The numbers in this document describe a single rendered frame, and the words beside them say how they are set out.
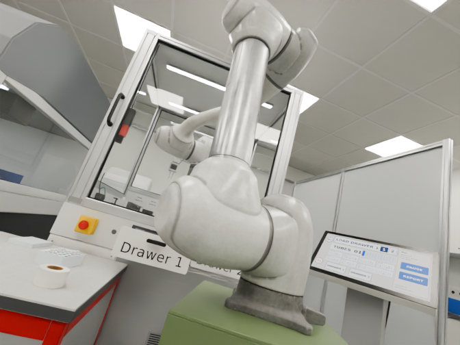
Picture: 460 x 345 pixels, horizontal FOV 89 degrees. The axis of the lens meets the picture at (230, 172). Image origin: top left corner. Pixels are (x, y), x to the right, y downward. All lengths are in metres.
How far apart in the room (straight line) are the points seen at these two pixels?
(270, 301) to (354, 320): 0.91
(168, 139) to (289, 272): 0.71
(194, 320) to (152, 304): 0.84
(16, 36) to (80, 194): 0.69
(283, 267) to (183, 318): 0.22
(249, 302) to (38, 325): 0.45
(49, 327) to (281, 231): 0.54
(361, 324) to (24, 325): 1.26
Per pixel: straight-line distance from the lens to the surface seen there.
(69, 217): 1.32
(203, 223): 0.42
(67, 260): 0.97
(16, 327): 0.74
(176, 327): 0.46
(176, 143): 1.02
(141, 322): 1.31
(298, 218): 0.57
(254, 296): 0.57
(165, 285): 1.26
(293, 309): 0.59
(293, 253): 0.56
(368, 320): 1.43
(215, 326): 0.45
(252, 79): 0.64
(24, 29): 1.43
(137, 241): 1.00
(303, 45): 0.87
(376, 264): 1.40
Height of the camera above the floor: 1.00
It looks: 15 degrees up
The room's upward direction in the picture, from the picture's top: 16 degrees clockwise
